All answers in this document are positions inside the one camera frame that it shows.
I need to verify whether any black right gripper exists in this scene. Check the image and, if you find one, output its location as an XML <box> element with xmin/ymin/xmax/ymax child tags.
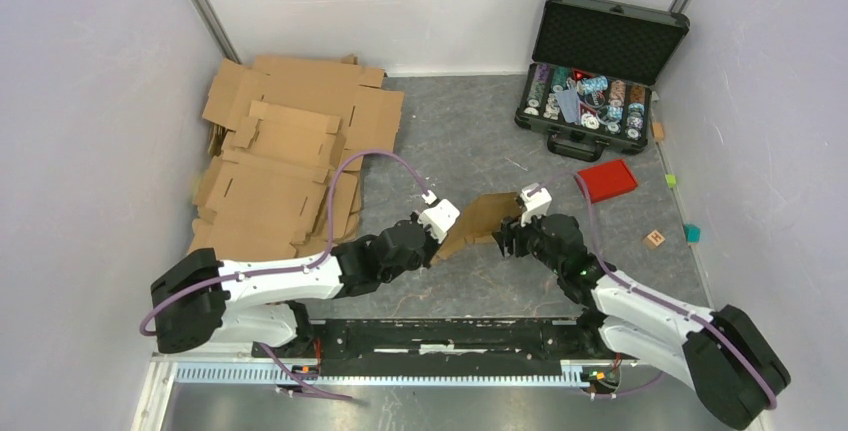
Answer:
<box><xmin>491</xmin><ymin>207</ymin><xmax>564</xmax><ymax>278</ymax></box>

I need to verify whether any brown cardboard box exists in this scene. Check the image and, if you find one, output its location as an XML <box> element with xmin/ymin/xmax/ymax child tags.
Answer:
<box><xmin>433</xmin><ymin>192</ymin><xmax>521</xmax><ymax>262</ymax></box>

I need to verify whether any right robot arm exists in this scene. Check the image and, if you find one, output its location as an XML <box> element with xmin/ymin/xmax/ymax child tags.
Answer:
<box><xmin>492</xmin><ymin>214</ymin><xmax>791</xmax><ymax>430</ymax></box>

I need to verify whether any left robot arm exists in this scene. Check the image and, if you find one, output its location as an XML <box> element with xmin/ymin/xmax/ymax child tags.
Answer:
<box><xmin>143</xmin><ymin>209</ymin><xmax>457</xmax><ymax>359</ymax></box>

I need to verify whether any red flat box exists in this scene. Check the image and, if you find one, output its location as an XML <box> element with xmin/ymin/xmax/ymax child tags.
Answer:
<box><xmin>575</xmin><ymin>159</ymin><xmax>639</xmax><ymax>204</ymax></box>

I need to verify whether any wooden letter cube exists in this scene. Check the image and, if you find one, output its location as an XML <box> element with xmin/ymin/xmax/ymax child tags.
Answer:
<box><xmin>642</xmin><ymin>230</ymin><xmax>666</xmax><ymax>249</ymax></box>

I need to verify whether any teal cube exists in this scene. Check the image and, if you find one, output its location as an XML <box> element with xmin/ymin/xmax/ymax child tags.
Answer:
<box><xmin>683</xmin><ymin>223</ymin><xmax>701</xmax><ymax>244</ymax></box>

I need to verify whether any black poker chip case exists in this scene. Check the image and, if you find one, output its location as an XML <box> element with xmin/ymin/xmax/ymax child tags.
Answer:
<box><xmin>514</xmin><ymin>0</ymin><xmax>690</xmax><ymax>162</ymax></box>

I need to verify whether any small orange wooden block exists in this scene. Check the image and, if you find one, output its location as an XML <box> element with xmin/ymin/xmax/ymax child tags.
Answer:
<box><xmin>651</xmin><ymin>122</ymin><xmax>665</xmax><ymax>143</ymax></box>

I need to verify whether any stack of flat cardboard boxes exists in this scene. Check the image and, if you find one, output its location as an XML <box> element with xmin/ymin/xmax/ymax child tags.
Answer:
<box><xmin>191</xmin><ymin>55</ymin><xmax>404</xmax><ymax>261</ymax></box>

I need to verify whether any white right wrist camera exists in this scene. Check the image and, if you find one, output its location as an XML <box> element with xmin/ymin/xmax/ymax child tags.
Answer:
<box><xmin>518</xmin><ymin>183</ymin><xmax>552</xmax><ymax>226</ymax></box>

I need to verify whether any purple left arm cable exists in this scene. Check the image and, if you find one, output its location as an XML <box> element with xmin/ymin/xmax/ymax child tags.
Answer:
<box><xmin>139</xmin><ymin>149</ymin><xmax>439</xmax><ymax>404</ymax></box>

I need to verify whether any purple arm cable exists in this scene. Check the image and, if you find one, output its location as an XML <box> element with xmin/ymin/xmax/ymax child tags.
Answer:
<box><xmin>139</xmin><ymin>149</ymin><xmax>439</xmax><ymax>404</ymax></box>
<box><xmin>536</xmin><ymin>171</ymin><xmax>780</xmax><ymax>411</ymax></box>

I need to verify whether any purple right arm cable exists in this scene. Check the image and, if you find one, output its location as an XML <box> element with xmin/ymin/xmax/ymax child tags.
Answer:
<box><xmin>536</xmin><ymin>171</ymin><xmax>780</xmax><ymax>411</ymax></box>

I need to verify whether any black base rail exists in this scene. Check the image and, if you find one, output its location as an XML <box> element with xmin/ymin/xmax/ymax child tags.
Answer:
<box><xmin>272</xmin><ymin>318</ymin><xmax>615</xmax><ymax>378</ymax></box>

